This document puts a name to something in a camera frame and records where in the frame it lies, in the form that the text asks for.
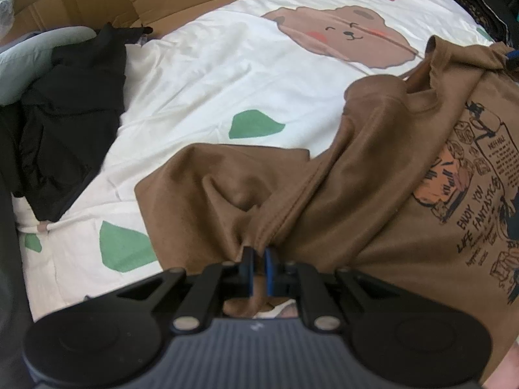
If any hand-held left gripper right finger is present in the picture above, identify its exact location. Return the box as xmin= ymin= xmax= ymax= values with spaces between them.
xmin=263 ymin=247 xmax=418 ymax=332

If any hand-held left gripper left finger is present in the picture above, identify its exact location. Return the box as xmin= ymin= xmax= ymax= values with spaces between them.
xmin=83 ymin=246 xmax=256 ymax=332

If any brown printed t-shirt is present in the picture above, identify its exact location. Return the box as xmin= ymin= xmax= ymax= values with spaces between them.
xmin=134 ymin=36 xmax=519 ymax=385

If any pile of black clothes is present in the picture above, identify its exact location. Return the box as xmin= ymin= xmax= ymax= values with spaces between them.
xmin=0 ymin=23 xmax=154 ymax=223

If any leopard print cloth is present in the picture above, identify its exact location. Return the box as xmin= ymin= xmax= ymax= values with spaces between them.
xmin=424 ymin=0 xmax=519 ymax=45

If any white printed blanket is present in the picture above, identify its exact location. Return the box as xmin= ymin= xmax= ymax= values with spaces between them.
xmin=12 ymin=0 xmax=503 ymax=321

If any grey plush pillow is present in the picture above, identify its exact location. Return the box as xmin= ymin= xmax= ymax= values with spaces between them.
xmin=0 ymin=26 xmax=96 ymax=106

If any clear plastic wrap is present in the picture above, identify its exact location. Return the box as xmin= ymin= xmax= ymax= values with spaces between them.
xmin=0 ymin=0 xmax=19 ymax=43

